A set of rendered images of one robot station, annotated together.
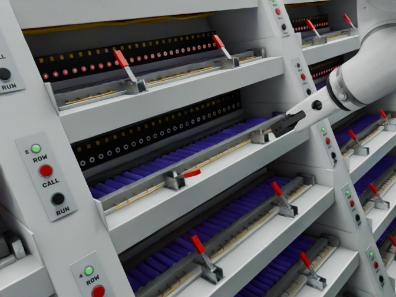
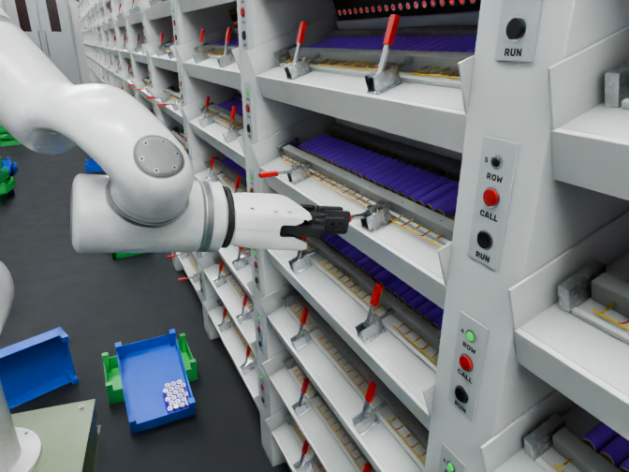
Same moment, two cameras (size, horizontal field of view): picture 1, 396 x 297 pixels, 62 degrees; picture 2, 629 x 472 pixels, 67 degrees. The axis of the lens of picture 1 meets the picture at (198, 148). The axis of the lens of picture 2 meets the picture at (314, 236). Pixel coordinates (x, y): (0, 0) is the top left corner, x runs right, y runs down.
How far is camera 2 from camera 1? 1.16 m
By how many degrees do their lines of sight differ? 100
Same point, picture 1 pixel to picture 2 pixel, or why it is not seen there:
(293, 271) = (384, 393)
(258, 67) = (401, 110)
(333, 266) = (393, 460)
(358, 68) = not seen: hidden behind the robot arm
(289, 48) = (502, 103)
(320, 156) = (441, 357)
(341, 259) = not seen: outside the picture
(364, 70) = not seen: hidden behind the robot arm
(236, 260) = (314, 281)
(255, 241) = (332, 296)
